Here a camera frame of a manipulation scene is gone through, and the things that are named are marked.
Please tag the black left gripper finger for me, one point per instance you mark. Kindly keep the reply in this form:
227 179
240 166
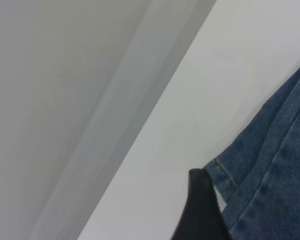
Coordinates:
202 215

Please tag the blue denim shorts with print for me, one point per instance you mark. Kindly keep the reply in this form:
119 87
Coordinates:
277 175

